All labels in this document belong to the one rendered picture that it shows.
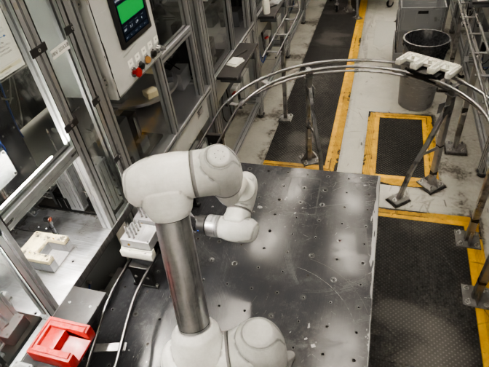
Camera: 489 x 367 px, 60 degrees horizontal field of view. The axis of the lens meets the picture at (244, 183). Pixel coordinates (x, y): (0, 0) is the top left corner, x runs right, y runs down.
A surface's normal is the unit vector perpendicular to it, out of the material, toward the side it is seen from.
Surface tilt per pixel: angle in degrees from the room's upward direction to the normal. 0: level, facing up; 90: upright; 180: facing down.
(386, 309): 0
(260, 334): 6
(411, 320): 0
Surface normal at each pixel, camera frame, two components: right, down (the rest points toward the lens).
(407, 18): -0.24, 0.66
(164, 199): 0.10, 0.40
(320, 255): -0.10, -0.76
